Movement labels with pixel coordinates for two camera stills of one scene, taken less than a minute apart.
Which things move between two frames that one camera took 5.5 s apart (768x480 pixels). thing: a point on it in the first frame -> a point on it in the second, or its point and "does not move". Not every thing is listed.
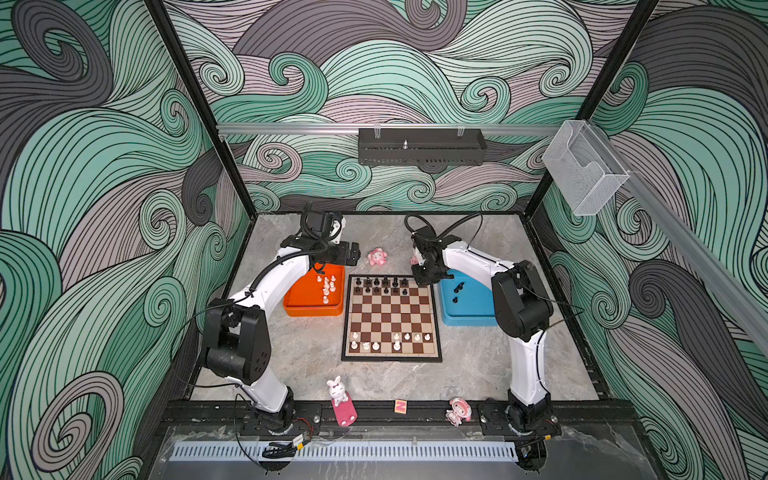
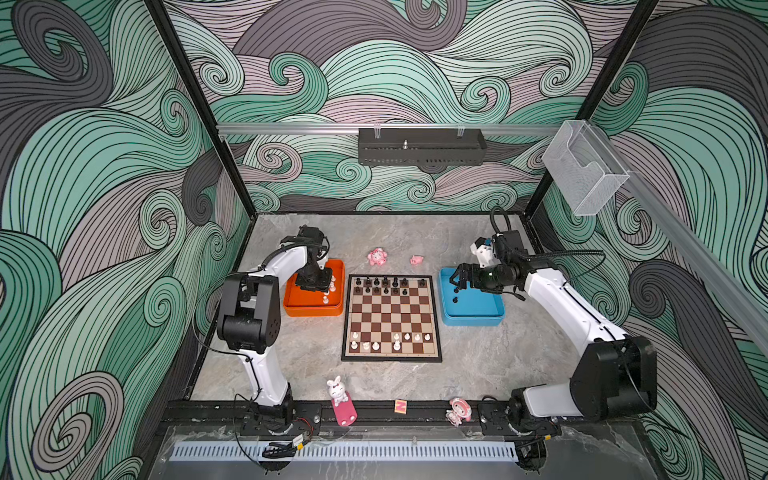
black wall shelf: [421, 147] does not move
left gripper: [342, 257] -> [322, 285]
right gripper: [422, 281] -> [476, 282]
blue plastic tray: [465, 302] does not move
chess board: [390, 318] does not move
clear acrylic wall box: [585, 170] does not move
